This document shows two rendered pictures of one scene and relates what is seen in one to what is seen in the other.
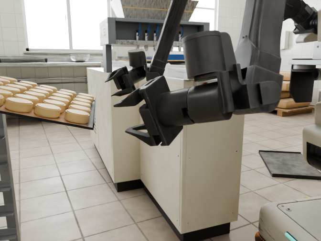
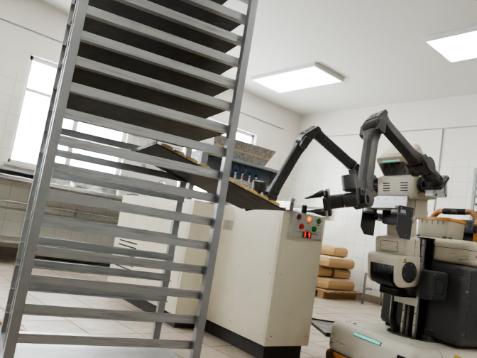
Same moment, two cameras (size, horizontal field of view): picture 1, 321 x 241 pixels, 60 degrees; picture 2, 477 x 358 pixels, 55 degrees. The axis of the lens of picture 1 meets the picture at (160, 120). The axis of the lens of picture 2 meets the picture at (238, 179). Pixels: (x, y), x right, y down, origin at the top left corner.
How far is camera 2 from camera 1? 1.49 m
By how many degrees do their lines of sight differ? 23
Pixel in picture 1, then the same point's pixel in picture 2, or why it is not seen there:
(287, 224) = (355, 328)
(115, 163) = not seen: hidden behind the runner
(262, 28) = (367, 177)
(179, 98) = (340, 196)
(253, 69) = (365, 190)
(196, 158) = (284, 275)
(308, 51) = (353, 226)
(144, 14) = not seen: hidden behind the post
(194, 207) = (277, 322)
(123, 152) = (190, 283)
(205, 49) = (352, 180)
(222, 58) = (356, 184)
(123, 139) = not seen: hidden behind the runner
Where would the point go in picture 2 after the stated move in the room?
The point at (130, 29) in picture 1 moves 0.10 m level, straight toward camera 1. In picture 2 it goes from (215, 164) to (219, 163)
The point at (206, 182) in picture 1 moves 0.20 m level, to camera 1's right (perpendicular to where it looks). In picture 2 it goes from (289, 300) to (321, 304)
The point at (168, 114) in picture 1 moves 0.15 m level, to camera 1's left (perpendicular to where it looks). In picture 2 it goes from (334, 202) to (299, 194)
